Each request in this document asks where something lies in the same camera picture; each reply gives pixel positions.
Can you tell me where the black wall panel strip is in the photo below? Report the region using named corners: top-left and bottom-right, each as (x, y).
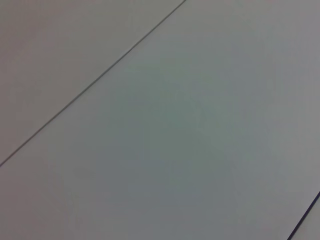
top-left (286, 190), bottom-right (320, 240)

